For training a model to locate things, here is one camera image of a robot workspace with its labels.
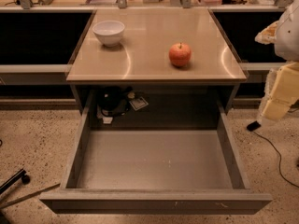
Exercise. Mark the grey drawer cabinet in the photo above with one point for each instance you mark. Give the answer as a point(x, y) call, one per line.
point(142, 55)

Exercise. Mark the black device under cabinet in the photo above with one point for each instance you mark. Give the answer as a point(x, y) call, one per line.
point(113, 101)

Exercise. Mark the white ceramic bowl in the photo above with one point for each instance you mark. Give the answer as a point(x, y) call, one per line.
point(109, 33)

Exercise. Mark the black power adapter with cable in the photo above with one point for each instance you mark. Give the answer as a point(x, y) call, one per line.
point(252, 128)

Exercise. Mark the white paper tag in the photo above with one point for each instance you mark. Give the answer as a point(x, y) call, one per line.
point(138, 103)

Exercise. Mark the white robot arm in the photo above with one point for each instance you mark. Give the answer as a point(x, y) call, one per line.
point(287, 43)

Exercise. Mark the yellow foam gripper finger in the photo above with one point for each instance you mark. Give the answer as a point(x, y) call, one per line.
point(281, 92)
point(268, 34)

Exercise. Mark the open grey top drawer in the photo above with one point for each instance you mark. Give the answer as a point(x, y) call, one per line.
point(177, 157)

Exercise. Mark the black office chair leg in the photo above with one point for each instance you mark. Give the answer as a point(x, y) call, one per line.
point(20, 175)

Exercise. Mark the red apple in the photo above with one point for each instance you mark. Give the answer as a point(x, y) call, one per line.
point(180, 54)

